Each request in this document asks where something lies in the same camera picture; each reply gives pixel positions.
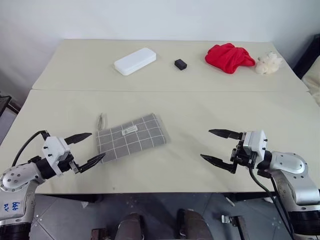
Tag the black flat panel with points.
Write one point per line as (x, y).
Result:
(4, 103)

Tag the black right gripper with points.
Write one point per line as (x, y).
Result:
(241, 157)

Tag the red crumpled cloth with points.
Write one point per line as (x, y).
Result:
(228, 58)

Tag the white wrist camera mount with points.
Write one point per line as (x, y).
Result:
(53, 148)
(255, 143)

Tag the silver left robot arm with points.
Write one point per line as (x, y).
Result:
(15, 176)

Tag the cream plush toy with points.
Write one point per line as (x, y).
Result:
(268, 63)

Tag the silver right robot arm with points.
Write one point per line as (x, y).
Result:
(292, 167)

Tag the small black box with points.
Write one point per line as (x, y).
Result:
(180, 64)

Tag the white plastic rectangular box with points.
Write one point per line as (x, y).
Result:
(135, 61)

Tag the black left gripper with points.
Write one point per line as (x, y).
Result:
(67, 163)

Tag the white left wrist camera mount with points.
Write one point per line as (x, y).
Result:
(53, 148)

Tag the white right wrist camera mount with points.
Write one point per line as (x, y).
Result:
(255, 143)

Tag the grey checked fabric pouch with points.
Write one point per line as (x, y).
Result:
(132, 137)

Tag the dark rounded shape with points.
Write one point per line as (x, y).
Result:
(191, 225)
(131, 226)

